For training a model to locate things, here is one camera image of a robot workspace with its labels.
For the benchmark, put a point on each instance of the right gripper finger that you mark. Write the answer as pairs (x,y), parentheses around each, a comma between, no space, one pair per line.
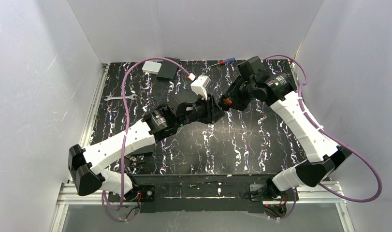
(232,93)
(238,105)

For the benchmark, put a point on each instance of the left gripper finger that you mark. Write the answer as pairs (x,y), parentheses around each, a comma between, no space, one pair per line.
(215,103)
(217,114)

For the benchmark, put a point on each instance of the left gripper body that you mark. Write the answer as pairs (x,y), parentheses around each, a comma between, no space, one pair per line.
(210,109)

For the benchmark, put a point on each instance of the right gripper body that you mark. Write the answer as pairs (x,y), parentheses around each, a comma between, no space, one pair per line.
(234,95)

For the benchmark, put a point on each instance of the orange and black padlock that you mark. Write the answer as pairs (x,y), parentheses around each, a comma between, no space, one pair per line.
(225,104)

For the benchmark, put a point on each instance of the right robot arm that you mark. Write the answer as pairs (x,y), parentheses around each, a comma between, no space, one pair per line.
(323,155)

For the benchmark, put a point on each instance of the blue red screwdriver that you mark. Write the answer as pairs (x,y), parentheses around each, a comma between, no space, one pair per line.
(225,62)

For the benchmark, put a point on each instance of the black box at back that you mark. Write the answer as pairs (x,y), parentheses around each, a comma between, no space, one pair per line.
(167,71)

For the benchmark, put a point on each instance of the black box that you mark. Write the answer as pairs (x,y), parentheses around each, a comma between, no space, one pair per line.
(149,149)
(167,71)

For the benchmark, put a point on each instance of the black box at front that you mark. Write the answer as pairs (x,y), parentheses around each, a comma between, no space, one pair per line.
(149,149)

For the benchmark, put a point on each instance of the white box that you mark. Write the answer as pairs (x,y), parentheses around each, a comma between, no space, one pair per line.
(151,67)

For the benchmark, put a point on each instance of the silver open-end wrench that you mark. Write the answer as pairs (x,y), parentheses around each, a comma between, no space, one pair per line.
(110,98)

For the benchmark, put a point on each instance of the black pliers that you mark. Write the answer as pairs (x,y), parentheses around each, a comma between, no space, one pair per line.
(133,164)

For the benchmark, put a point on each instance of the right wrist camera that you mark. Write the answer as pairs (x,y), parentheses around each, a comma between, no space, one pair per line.
(251,66)

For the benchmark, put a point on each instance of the aluminium frame rail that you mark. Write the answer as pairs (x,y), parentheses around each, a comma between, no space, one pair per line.
(200,193)

